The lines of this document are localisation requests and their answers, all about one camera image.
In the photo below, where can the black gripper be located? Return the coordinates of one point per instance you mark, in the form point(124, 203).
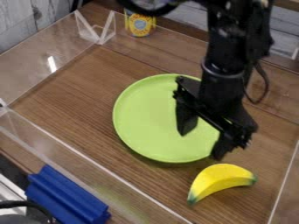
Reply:
point(214, 99)

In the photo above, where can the yellow toy banana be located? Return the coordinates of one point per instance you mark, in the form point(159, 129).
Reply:
point(216, 178)

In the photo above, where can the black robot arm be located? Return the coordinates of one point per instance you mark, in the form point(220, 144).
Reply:
point(239, 43)

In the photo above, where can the green round plate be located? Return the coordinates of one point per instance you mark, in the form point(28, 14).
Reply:
point(144, 122)

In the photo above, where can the yellow labelled tin can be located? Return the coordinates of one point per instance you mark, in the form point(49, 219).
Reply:
point(139, 25)

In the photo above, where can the blue plastic clamp block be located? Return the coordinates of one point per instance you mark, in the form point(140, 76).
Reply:
point(71, 204)

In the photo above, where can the clear acrylic enclosure wall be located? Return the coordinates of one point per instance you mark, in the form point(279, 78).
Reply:
point(27, 66)

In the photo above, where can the clear acrylic triangle bracket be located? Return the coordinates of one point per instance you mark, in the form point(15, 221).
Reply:
point(95, 27)

